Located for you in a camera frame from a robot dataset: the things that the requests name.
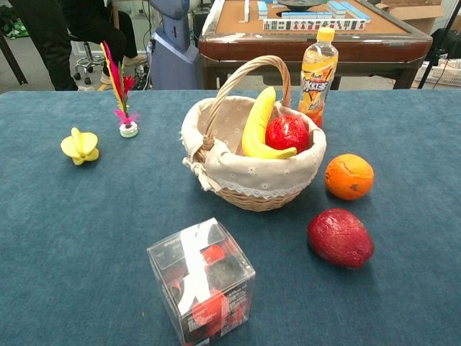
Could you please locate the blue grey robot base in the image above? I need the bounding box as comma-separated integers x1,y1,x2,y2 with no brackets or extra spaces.
148,0,200,91

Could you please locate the wicker basket with cloth liner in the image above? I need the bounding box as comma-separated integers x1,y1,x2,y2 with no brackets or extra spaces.
179,55,328,213

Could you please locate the yellow banana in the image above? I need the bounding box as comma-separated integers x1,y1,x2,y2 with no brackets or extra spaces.
241,86,298,160

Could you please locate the red apple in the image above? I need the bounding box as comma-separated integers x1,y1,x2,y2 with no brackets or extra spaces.
265,115,310,154

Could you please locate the clear plastic box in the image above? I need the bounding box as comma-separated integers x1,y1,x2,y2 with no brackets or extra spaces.
146,217,256,346

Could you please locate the orange fruit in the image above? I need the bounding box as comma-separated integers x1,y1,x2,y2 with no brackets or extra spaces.
324,153,375,201

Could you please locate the dark red mango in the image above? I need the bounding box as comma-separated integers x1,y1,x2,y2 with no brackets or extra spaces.
307,208,375,270

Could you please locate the feather shuttlecock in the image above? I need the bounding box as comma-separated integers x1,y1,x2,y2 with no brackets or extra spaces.
99,40,140,138

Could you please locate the iced tea bottle yellow cap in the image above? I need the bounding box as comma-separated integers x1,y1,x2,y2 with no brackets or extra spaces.
297,26,339,128

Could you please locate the yellow star fruit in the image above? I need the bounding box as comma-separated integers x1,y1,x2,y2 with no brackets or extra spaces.
60,127,100,167

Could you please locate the blue table cloth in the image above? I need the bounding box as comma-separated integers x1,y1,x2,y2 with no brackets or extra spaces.
0,89,461,346

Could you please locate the row of mahjong tiles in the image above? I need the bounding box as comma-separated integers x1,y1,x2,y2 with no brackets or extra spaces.
263,17,367,32

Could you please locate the black swivel stool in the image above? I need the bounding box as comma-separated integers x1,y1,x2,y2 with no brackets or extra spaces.
68,34,106,81

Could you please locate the brown mahjong table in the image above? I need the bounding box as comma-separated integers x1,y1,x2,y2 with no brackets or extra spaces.
197,0,434,91

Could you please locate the person in black clothes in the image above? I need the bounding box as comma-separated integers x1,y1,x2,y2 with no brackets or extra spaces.
9,0,148,92

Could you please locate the white plastic crate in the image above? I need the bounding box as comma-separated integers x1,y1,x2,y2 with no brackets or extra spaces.
413,59,461,88

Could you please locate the black tripod stand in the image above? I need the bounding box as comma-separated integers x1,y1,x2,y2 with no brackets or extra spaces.
417,0,461,89

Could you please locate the cardboard box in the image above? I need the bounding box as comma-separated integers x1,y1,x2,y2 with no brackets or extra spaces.
374,0,447,35

